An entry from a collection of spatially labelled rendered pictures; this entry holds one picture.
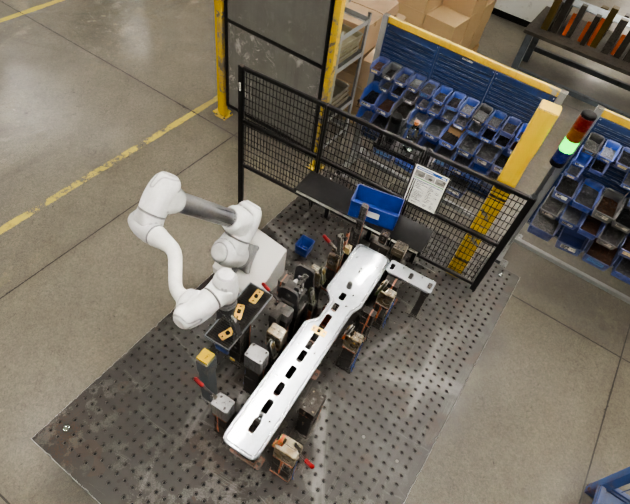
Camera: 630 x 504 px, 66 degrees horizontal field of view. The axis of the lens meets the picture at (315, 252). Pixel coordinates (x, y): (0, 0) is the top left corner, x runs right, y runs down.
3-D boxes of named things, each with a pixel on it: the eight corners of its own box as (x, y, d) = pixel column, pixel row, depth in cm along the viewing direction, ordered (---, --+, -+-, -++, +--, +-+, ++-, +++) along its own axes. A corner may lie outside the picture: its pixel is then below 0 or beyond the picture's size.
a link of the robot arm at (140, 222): (139, 244, 213) (152, 216, 212) (116, 226, 222) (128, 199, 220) (161, 248, 225) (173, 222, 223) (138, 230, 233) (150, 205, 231)
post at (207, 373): (211, 405, 250) (207, 368, 216) (199, 397, 252) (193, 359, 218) (220, 393, 254) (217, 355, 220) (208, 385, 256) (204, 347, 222)
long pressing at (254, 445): (259, 467, 207) (260, 466, 206) (217, 438, 213) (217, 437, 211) (391, 260, 288) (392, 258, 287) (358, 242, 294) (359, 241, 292)
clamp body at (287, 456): (290, 487, 231) (297, 466, 203) (264, 469, 234) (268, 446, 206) (301, 467, 237) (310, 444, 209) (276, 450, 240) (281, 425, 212)
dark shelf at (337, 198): (419, 256, 291) (421, 253, 289) (293, 191, 312) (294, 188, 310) (432, 234, 304) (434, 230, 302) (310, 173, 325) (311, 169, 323)
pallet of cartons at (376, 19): (380, 136, 523) (406, 45, 442) (316, 107, 542) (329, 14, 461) (422, 88, 594) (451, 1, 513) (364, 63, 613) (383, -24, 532)
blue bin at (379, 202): (393, 231, 297) (398, 217, 287) (346, 214, 301) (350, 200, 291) (399, 213, 307) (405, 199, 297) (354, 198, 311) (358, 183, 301)
